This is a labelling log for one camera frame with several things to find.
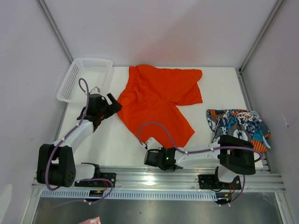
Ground patterned blue orange shorts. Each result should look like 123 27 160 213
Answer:
206 109 271 153

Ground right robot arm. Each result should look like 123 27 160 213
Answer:
144 135 260 188

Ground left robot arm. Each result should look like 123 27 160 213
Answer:
36 93 122 191

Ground white plastic basket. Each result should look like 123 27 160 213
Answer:
57 57 113 104

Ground pink cloth piece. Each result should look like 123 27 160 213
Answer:
79 217 101 224

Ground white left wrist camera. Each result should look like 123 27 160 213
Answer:
89 87 100 94

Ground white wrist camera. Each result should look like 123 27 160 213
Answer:
142 137 163 150
89 87 100 94

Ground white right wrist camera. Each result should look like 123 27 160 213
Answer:
142 137 163 150

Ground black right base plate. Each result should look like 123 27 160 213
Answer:
198 174 242 192

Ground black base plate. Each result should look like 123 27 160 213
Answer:
198 174 242 192
74 172 116 188

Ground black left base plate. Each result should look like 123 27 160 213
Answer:
74 172 116 188

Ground white slotted cable duct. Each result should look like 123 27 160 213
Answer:
41 189 217 201

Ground left aluminium frame post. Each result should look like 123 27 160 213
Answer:
36 0 73 64

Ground aluminium frame post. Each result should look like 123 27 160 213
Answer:
238 0 286 75
36 0 73 64

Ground right aluminium frame post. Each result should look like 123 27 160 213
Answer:
238 0 286 75

